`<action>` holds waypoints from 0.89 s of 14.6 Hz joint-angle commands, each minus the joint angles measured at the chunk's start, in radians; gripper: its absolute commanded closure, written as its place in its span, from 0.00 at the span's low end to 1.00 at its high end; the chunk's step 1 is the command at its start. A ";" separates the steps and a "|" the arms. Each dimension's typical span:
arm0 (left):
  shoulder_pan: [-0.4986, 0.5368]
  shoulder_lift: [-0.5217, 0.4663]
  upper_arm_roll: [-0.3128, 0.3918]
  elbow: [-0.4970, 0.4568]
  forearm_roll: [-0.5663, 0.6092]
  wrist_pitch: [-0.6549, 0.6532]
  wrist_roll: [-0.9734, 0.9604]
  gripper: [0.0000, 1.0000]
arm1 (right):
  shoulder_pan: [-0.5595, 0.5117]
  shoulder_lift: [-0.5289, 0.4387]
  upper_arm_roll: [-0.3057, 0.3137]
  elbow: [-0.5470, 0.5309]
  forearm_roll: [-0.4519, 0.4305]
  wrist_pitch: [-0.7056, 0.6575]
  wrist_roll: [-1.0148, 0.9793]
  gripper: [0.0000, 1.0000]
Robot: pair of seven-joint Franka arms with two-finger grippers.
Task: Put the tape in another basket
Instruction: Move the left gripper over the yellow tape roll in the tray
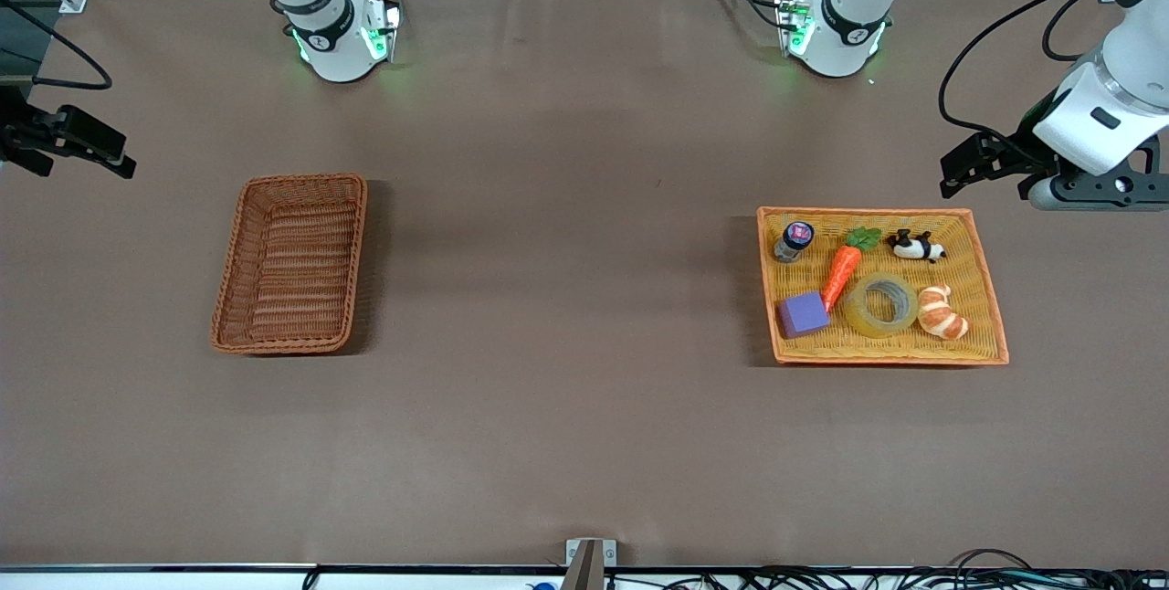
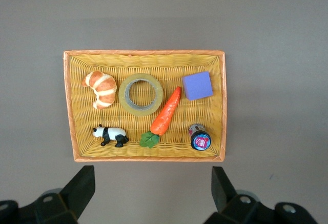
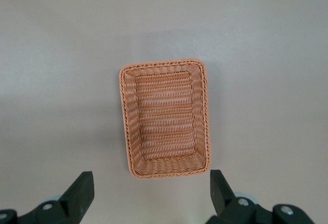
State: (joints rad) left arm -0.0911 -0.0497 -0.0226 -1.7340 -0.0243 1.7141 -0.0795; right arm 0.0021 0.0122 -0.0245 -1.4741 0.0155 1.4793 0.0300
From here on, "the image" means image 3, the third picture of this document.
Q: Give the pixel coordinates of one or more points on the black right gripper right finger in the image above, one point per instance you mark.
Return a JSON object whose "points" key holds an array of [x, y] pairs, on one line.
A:
{"points": [[221, 195]]}

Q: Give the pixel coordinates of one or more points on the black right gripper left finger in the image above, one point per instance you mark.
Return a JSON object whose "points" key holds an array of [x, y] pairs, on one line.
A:
{"points": [[77, 195]]}

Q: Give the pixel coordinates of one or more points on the brown wicker basket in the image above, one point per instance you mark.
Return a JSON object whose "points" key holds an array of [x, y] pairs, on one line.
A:
{"points": [[166, 119]]}

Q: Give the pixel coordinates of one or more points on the table cover sheet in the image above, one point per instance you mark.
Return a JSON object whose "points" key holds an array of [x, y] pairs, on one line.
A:
{"points": [[51, 55]]}

